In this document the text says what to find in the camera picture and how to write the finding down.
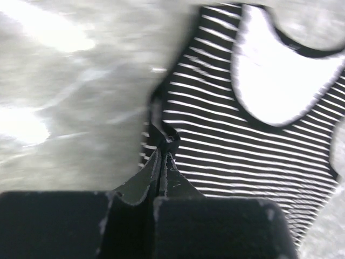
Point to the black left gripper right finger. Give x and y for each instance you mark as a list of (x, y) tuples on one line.
[(190, 225)]

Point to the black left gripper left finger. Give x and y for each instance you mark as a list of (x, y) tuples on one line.
[(82, 224)]

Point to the black white striped tank top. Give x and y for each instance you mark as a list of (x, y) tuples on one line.
[(255, 111)]

